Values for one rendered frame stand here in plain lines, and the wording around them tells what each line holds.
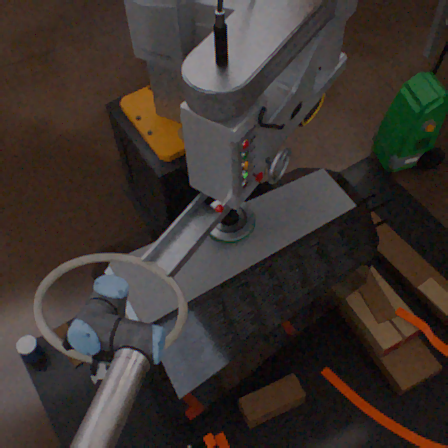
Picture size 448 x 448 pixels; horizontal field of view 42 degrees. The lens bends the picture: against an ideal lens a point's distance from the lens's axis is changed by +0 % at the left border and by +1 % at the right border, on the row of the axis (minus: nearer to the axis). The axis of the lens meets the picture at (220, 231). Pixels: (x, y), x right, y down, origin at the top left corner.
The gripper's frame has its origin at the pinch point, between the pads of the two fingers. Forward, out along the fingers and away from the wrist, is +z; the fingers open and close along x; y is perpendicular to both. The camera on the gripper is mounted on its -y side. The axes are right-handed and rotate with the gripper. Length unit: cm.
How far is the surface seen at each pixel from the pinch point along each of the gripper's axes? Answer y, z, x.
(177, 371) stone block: 26, 39, 38
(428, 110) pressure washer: 140, -26, 192
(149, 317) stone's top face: 12, 21, 47
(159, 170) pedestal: 2, 3, 126
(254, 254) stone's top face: 49, 3, 74
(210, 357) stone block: 38, 36, 45
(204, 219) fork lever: 25, -16, 65
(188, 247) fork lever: 21, -14, 49
